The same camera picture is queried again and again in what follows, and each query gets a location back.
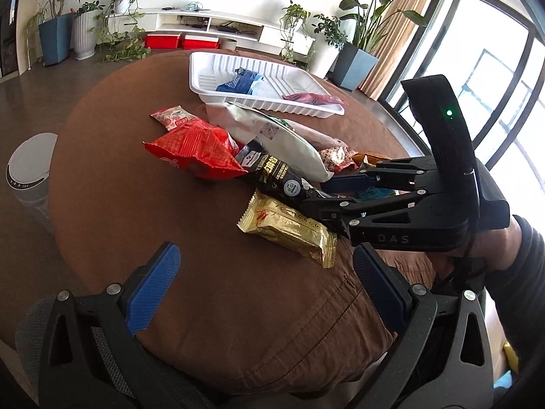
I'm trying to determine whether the balcony railing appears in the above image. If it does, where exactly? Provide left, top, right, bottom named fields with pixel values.
left=462, top=49, right=545, bottom=116

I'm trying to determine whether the large pale snack bag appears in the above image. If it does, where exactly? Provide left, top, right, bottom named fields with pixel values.
left=205, top=102, right=346, bottom=151

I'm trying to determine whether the red storage box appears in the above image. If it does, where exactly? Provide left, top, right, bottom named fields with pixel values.
left=145, top=33, right=183, bottom=49
left=182, top=33, right=220, bottom=50

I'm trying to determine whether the black window frame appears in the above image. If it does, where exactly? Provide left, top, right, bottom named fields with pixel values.
left=379, top=0, right=545, bottom=180

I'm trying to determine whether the long white snack packet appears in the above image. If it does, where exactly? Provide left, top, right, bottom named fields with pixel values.
left=221, top=104, right=335, bottom=183

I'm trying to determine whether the small red white snack packet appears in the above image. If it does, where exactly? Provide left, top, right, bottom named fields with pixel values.
left=150, top=106, right=201, bottom=133

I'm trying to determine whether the white plastic tray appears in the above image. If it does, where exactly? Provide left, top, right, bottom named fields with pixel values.
left=188, top=51, right=345, bottom=117

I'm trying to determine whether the large broad-leaf plant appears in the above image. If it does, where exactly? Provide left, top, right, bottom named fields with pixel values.
left=334, top=0, right=433, bottom=52

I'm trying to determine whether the white ribbed plant pot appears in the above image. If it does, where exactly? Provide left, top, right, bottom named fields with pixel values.
left=72, top=11, right=99, bottom=60

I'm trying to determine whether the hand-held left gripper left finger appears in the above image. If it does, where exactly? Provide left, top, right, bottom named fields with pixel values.
left=38, top=241, right=182, bottom=409

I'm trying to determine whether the person's right forearm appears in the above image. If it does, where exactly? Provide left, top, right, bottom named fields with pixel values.
left=483, top=216, right=545, bottom=350

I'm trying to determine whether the pink snack packet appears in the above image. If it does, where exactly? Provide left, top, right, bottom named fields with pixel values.
left=283, top=92, right=343, bottom=107

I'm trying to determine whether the bushy green plant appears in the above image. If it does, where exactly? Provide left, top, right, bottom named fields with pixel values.
left=313, top=14, right=350, bottom=49

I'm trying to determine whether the smooth white plant pot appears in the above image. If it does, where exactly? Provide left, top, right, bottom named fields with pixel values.
left=311, top=40, right=341, bottom=78

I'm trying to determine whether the blue-grey square planter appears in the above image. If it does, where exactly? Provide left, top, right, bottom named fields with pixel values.
left=330, top=42, right=379, bottom=92

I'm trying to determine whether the clear nut snack packet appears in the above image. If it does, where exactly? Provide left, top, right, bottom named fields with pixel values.
left=319, top=146, right=360, bottom=175

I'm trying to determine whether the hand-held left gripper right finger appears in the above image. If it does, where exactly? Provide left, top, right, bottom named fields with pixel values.
left=353, top=242, right=495, bottom=409

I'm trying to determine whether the trailing vine plant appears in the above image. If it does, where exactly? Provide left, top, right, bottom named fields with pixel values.
left=279, top=2, right=316, bottom=69

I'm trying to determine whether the brown tablecloth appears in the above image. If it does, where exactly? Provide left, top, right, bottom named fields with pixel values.
left=48, top=49, right=439, bottom=395

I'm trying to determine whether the black snack packet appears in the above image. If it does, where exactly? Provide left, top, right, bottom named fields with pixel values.
left=234, top=136, right=324, bottom=205

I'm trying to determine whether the small leafy plant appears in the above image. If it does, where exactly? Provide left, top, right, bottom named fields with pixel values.
left=74, top=1, right=105, bottom=18

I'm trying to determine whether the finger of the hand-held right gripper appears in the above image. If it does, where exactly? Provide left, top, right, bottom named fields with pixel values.
left=298, top=190, right=432, bottom=236
left=321, top=156, right=438, bottom=194

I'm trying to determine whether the large red snack bag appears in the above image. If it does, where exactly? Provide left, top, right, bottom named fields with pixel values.
left=142, top=118, right=250, bottom=181

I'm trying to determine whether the white television cabinet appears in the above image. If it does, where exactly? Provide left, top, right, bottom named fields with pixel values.
left=104, top=7, right=316, bottom=56

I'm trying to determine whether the gold snack packet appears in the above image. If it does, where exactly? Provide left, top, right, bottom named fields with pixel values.
left=237, top=190, right=338, bottom=269

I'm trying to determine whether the teal snack packet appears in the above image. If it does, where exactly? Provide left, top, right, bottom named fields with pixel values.
left=355, top=186, right=399, bottom=202

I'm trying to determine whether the person's right hand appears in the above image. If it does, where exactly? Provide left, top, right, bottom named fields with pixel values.
left=484, top=215, right=526, bottom=272

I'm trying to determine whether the blue snack packet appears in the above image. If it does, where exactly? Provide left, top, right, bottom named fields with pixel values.
left=216, top=68, right=282, bottom=97

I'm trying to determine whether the orange snack packet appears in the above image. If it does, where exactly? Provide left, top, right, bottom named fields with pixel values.
left=351, top=152, right=392, bottom=171

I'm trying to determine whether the dark framed wall panel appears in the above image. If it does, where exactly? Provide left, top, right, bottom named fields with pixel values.
left=0, top=0, right=22, bottom=77

